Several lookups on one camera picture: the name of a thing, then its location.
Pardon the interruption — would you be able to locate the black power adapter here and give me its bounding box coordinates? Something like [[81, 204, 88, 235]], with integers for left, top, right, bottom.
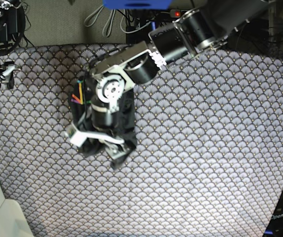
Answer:
[[0, 7, 26, 43]]

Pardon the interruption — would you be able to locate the grey looped cable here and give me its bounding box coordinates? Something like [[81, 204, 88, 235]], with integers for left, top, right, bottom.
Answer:
[[83, 6, 117, 38]]

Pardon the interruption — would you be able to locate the dark grey T-shirt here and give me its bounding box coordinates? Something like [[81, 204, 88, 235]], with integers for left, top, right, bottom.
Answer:
[[70, 75, 137, 170]]

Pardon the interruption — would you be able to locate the fan-patterned table cloth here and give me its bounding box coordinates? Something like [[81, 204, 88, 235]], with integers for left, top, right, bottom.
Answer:
[[0, 44, 283, 237]]

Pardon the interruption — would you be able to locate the white plastic bin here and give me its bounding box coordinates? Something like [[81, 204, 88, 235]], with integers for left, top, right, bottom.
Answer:
[[0, 186, 33, 237]]

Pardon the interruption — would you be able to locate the black power strip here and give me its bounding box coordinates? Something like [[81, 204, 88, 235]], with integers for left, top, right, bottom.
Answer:
[[169, 9, 188, 19]]

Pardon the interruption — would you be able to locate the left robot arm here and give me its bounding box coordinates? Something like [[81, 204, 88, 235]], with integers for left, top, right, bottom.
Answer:
[[66, 0, 269, 161]]

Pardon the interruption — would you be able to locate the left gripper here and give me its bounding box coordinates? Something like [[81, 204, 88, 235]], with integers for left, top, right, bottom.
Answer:
[[65, 124, 132, 159]]

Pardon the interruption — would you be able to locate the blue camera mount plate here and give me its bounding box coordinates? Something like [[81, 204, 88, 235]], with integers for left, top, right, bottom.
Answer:
[[103, 0, 172, 10]]

